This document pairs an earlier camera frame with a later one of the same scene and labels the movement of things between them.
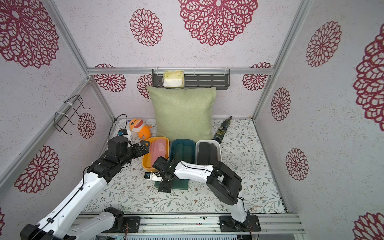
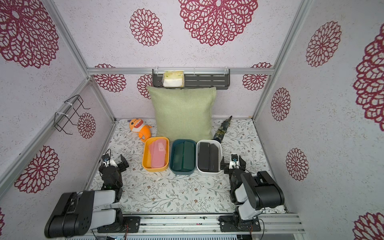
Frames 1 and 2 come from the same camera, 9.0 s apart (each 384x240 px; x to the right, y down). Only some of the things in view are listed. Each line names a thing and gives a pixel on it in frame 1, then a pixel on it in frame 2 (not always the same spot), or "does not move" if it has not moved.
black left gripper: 145,148 -> 120,165
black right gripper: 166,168 -> 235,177
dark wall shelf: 219,78 does not move
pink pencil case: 158,149 does not move
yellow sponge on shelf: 173,79 does not move
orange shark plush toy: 136,125 does not move
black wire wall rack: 66,112 does not move
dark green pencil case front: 176,184 -> 178,156
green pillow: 184,113 does not move
